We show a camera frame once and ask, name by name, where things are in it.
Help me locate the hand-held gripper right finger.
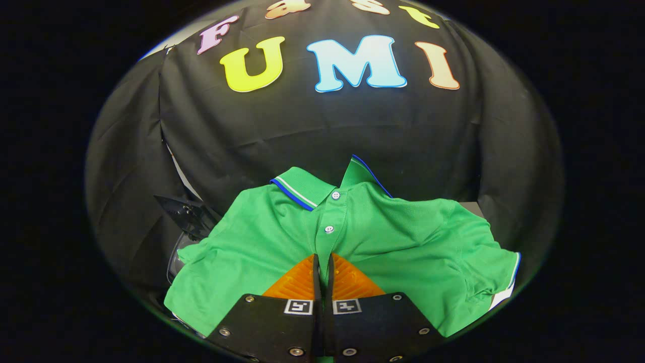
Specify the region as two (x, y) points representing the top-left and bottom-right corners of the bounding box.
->
(322, 254), (444, 361)

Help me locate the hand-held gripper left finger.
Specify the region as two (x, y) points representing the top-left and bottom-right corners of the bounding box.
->
(207, 254), (323, 361)

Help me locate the green polo shirt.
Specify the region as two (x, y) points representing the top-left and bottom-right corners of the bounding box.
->
(164, 155), (522, 338)

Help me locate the white paper sheet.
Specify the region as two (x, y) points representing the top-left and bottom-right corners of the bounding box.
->
(489, 288), (514, 311)

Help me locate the black backdrop cloth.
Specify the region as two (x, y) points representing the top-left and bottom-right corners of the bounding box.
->
(85, 0), (565, 303)

